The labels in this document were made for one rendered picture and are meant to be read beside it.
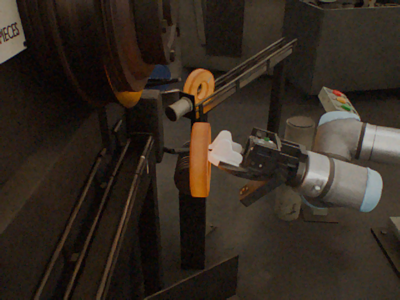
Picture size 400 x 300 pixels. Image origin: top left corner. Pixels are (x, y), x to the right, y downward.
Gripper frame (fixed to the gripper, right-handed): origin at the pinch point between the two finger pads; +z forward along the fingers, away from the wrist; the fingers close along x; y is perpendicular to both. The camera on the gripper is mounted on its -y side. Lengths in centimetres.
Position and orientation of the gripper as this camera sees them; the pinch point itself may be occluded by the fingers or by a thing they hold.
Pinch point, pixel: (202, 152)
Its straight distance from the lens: 76.0
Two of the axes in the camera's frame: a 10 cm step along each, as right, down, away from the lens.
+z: -9.6, -2.8, -0.8
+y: 2.8, -8.1, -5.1
